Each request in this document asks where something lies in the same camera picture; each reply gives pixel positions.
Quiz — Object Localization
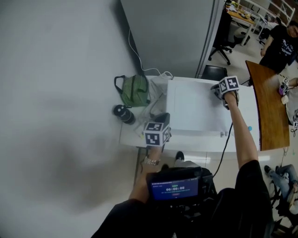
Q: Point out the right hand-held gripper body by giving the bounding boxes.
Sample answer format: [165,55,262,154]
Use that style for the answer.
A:
[210,76,240,110]

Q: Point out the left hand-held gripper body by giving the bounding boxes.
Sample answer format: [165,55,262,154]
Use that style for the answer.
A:
[143,112,172,148]

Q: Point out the person's right forearm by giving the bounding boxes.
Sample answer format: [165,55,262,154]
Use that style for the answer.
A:
[224,92,259,172]

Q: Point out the person's left forearm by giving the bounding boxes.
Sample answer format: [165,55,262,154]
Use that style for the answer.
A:
[128,146,163,205]

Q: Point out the white power strip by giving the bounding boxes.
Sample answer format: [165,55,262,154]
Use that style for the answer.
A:
[134,116,149,140]

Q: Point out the black seat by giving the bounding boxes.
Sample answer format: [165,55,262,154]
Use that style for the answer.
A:
[200,65,228,81]

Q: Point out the silver wristwatch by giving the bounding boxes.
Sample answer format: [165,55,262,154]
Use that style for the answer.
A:
[143,156,161,166]

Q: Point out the black bottle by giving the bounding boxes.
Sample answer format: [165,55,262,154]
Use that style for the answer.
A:
[112,104,136,126]

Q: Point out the person's light trousers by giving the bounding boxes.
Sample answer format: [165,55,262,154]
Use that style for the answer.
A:
[173,160,201,168]

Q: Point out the brown wooden desk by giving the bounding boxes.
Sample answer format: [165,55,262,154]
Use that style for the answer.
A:
[245,60,291,152]

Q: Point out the black office chair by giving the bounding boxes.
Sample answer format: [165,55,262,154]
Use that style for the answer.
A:
[208,9,251,66]

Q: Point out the green striped bag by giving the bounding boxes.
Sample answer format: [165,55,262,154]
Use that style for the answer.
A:
[114,74,151,107]

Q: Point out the chest-mounted screen device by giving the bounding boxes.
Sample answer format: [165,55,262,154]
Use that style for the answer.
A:
[146,166,217,207]

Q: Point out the grey cloth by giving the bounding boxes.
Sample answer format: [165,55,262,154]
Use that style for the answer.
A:
[285,88,298,126]

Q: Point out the grey partition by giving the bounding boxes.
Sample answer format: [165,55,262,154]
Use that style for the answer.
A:
[120,0,225,79]

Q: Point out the white shelf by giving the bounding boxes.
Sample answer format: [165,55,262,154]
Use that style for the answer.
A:
[237,0,296,26]

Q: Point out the person's black shirt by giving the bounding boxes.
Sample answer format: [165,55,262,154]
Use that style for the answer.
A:
[90,160,274,238]

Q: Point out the wooden top white-frame desk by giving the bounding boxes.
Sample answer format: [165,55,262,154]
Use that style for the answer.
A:
[224,4,260,46]

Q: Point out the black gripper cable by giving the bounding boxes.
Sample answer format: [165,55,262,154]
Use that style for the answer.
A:
[213,122,234,177]

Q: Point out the white cable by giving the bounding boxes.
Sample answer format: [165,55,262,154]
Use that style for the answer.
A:
[128,28,175,79]

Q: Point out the thin floor cable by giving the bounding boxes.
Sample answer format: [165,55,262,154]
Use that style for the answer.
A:
[282,146,290,164]

